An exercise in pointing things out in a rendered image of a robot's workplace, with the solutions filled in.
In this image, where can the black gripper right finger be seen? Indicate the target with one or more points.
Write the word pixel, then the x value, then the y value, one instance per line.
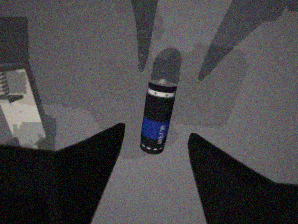
pixel 232 193

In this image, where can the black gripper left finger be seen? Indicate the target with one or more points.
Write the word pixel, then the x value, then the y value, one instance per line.
pixel 72 179

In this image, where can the black cylindrical battery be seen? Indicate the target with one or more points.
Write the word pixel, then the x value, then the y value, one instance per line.
pixel 159 103

